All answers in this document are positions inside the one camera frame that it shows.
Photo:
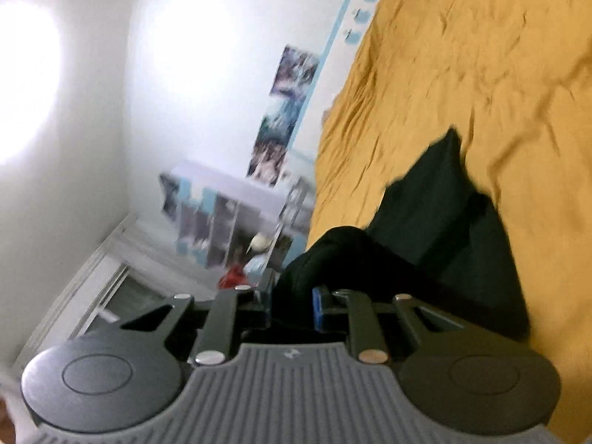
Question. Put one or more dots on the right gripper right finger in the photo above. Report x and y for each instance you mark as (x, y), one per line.
(375, 332)

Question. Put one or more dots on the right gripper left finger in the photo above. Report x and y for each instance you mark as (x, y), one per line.
(205, 333)

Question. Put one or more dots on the black garment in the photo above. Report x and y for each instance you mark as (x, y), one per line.
(434, 236)

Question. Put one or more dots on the red bag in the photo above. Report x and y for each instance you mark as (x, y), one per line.
(233, 277)

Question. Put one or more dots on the cream round ball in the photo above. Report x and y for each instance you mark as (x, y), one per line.
(260, 243)

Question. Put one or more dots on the blue white shelf unit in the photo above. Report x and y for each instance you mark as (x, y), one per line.
(216, 215)

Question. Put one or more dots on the grey metal cart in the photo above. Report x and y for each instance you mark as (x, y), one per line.
(296, 218)

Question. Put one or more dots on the mustard yellow bed quilt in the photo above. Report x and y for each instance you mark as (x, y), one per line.
(513, 78)

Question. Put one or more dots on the white blue headboard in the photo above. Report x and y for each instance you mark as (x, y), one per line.
(352, 22)

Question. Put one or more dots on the window with white frame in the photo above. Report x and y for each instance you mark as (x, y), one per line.
(126, 250)

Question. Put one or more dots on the anime wall posters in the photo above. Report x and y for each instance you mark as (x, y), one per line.
(288, 93)

